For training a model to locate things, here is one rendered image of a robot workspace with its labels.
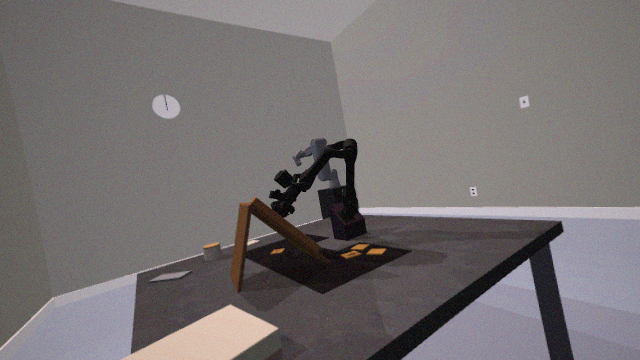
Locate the beige rectangular block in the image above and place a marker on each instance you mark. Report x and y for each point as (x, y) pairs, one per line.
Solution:
(228, 334)

